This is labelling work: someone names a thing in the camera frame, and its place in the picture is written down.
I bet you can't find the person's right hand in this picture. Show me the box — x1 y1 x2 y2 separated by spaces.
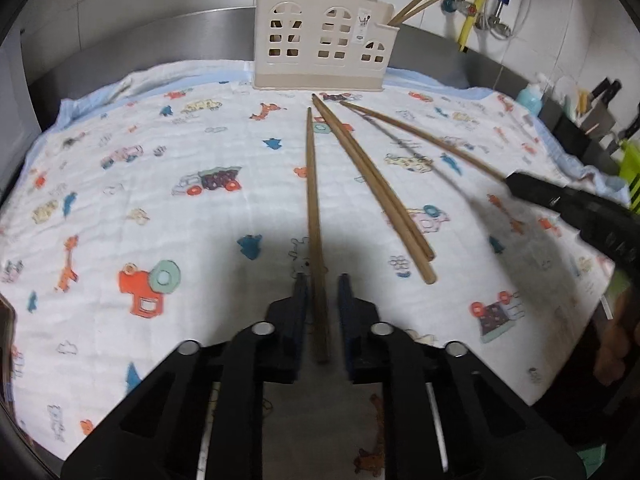
594 289 634 387

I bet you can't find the cream plastic chopstick holder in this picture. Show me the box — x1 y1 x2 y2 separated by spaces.
251 0 393 92

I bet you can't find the metal valve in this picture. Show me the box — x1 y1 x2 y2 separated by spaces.
442 0 479 19
477 10 512 37

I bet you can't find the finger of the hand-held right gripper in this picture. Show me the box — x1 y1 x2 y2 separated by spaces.
504 171 592 222

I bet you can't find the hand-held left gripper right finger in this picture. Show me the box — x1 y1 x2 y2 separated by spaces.
336 273 586 480

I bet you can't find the yellow pipe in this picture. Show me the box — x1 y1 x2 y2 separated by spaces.
457 0 504 52

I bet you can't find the black utensil container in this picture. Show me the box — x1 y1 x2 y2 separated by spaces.
554 109 617 162

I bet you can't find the green dish rack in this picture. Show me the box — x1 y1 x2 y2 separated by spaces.
617 139 640 212

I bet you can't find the teal bottle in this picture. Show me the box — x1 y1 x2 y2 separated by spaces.
515 74 549 117

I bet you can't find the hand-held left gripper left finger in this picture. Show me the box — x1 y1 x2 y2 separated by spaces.
60 273 311 480

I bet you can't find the printed white cloth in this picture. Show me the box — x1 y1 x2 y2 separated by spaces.
0 57 631 480

